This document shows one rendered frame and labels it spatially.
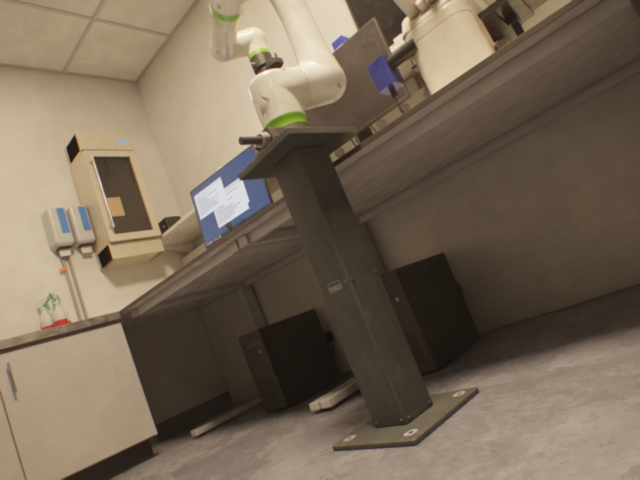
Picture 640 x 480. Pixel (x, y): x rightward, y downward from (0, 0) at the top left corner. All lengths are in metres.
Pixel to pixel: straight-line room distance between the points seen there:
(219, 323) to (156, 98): 1.86
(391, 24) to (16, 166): 2.46
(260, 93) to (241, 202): 1.09
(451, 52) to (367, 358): 0.83
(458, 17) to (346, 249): 0.68
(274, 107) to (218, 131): 2.07
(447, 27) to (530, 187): 0.91
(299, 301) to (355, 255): 1.57
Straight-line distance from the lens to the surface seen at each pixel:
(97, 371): 2.52
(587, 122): 2.01
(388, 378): 1.20
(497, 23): 1.53
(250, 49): 1.99
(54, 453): 2.43
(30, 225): 3.33
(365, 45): 1.85
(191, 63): 3.70
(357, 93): 1.82
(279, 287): 2.87
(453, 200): 2.16
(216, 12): 1.70
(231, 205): 2.43
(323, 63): 1.43
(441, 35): 1.36
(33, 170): 3.51
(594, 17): 1.24
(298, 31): 1.51
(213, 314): 3.43
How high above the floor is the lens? 0.33
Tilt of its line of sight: 9 degrees up
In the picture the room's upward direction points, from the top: 22 degrees counter-clockwise
